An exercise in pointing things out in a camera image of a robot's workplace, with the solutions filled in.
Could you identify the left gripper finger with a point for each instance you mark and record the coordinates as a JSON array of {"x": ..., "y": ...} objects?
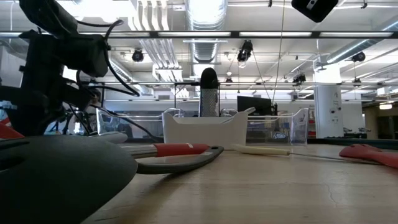
[
  {"x": 28, "y": 99},
  {"x": 56, "y": 99}
]

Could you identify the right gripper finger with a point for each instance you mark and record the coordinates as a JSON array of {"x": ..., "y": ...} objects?
[{"x": 320, "y": 12}]

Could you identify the black slotted spoon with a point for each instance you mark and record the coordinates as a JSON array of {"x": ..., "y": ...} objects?
[{"x": 62, "y": 180}]

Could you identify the red slotted spoon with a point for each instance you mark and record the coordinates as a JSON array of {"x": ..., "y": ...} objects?
[{"x": 367, "y": 153}]

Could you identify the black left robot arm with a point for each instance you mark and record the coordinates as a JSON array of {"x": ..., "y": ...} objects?
[{"x": 49, "y": 15}]

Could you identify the person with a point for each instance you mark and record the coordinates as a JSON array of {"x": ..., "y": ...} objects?
[{"x": 97, "y": 99}]

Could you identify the black ceiling spotlight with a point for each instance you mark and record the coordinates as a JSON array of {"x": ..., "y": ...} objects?
[
  {"x": 137, "y": 56},
  {"x": 299, "y": 78},
  {"x": 359, "y": 57},
  {"x": 245, "y": 49}
]

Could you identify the white building column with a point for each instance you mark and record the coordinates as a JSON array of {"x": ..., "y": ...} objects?
[{"x": 328, "y": 109}]

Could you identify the bright ceiling lamp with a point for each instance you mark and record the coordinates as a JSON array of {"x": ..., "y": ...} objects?
[{"x": 385, "y": 106}]

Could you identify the black computer monitor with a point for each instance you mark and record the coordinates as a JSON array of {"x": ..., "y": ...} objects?
[{"x": 253, "y": 105}]

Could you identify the white plastic bin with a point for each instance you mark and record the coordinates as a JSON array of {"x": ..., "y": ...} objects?
[{"x": 205, "y": 132}]

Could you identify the silver ceiling air duct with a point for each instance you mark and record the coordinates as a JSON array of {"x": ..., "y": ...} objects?
[
  {"x": 351, "y": 49},
  {"x": 205, "y": 49}
]

